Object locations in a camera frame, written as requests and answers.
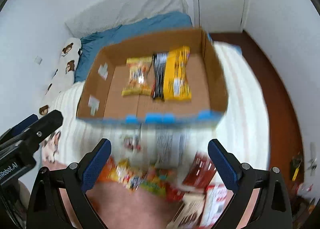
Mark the red white spicy strip packet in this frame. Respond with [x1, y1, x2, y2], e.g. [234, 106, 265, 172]
[200, 183, 227, 227]

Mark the bear print pillow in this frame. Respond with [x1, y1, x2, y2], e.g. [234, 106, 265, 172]
[39, 38, 82, 117]

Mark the dark red snack packet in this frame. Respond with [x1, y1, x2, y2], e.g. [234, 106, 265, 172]
[182, 152, 216, 189]

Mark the white chocolate stick box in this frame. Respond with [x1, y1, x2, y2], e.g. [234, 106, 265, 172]
[167, 193, 205, 228]

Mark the red white label snack packet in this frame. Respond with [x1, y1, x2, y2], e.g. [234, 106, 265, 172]
[165, 182, 185, 202]

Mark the small white red snack packet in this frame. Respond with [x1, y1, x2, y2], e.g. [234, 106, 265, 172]
[123, 135, 142, 152]

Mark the blue bed sheet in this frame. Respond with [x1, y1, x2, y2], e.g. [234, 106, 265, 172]
[74, 12, 193, 82]

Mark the colourful candy ball bag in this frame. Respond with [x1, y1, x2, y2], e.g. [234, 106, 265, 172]
[97, 156, 176, 198]

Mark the yellow peanut snack bag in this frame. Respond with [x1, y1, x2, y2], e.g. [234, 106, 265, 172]
[121, 57, 152, 96]

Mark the white grey text snack bag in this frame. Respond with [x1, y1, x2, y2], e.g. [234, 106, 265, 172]
[141, 128, 187, 169]

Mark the striped white quilt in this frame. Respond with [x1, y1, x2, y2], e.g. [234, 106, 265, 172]
[41, 42, 270, 170]

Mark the black striped snack packet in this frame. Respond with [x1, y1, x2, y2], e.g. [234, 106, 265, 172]
[151, 52, 169, 101]

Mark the large yellow snack bag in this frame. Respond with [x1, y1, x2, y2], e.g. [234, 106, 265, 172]
[163, 46, 191, 101]

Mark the cardboard box blue printed outside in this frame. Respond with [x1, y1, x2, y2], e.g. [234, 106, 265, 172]
[76, 27, 229, 125]

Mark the white textured pillow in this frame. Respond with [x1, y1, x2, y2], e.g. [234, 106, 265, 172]
[65, 0, 188, 39]

